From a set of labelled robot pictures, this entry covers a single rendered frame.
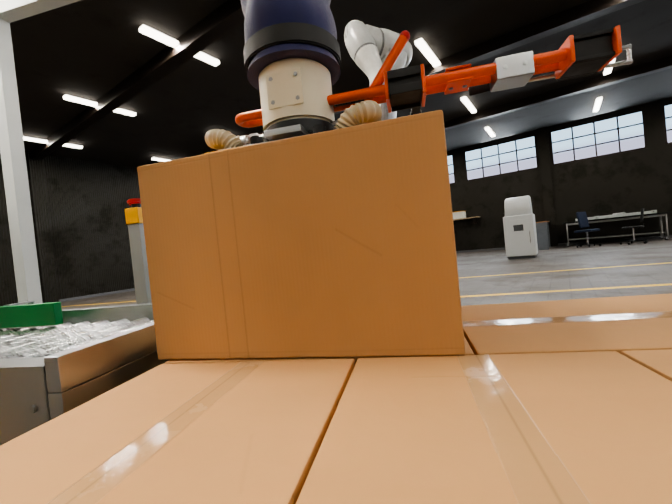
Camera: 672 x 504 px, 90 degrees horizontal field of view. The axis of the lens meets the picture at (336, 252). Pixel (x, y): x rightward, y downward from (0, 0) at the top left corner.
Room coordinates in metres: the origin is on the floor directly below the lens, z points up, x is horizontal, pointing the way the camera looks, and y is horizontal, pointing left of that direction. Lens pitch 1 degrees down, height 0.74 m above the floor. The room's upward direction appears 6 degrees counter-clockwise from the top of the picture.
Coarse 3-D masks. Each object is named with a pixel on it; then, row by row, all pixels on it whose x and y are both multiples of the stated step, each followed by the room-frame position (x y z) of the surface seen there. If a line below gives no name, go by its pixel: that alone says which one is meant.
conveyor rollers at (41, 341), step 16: (128, 320) 1.28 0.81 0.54; (144, 320) 1.24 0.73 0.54; (0, 336) 1.18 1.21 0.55; (16, 336) 1.15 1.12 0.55; (32, 336) 1.12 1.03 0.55; (48, 336) 1.08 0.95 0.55; (64, 336) 1.05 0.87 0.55; (80, 336) 1.01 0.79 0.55; (96, 336) 1.04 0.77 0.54; (0, 352) 0.95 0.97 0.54; (16, 352) 0.91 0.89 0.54; (32, 352) 0.88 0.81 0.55; (48, 352) 0.90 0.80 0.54
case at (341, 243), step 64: (384, 128) 0.57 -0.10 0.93; (192, 192) 0.66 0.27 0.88; (256, 192) 0.63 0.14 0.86; (320, 192) 0.60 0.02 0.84; (384, 192) 0.57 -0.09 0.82; (448, 192) 0.54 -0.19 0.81; (192, 256) 0.66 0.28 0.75; (256, 256) 0.63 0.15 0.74; (320, 256) 0.60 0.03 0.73; (384, 256) 0.57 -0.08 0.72; (448, 256) 0.55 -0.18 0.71; (192, 320) 0.67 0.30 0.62; (256, 320) 0.63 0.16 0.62; (320, 320) 0.60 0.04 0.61; (384, 320) 0.57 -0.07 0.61; (448, 320) 0.55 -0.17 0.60
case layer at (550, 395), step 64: (512, 320) 0.73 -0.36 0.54; (576, 320) 0.68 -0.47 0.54; (640, 320) 0.64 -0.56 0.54; (128, 384) 0.57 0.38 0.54; (192, 384) 0.54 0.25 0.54; (256, 384) 0.51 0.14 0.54; (320, 384) 0.49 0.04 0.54; (384, 384) 0.47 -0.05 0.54; (448, 384) 0.45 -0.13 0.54; (512, 384) 0.43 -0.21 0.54; (576, 384) 0.41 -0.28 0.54; (640, 384) 0.39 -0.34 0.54; (0, 448) 0.40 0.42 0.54; (64, 448) 0.38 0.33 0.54; (128, 448) 0.37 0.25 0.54; (192, 448) 0.36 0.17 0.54; (256, 448) 0.34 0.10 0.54; (320, 448) 0.33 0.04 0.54; (384, 448) 0.32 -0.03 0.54; (448, 448) 0.31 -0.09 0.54; (512, 448) 0.30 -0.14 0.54; (576, 448) 0.29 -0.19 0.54; (640, 448) 0.28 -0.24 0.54
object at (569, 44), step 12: (576, 36) 0.64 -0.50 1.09; (588, 36) 0.64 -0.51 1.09; (600, 36) 0.64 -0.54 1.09; (612, 36) 0.64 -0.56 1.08; (564, 48) 0.66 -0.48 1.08; (576, 48) 0.65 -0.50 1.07; (588, 48) 0.65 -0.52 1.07; (600, 48) 0.64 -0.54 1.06; (612, 48) 0.64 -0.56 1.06; (576, 60) 0.64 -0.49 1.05; (588, 60) 0.64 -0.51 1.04; (600, 60) 0.65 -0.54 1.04; (564, 72) 0.69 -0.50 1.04; (576, 72) 0.69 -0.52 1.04; (588, 72) 0.70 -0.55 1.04
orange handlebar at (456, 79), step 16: (544, 64) 0.67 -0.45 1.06; (432, 80) 0.71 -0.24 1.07; (448, 80) 0.71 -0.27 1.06; (464, 80) 0.70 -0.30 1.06; (480, 80) 0.73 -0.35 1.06; (336, 96) 0.75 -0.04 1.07; (352, 96) 0.75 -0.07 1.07; (368, 96) 0.74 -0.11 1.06; (384, 96) 0.77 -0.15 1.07; (256, 112) 0.80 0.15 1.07
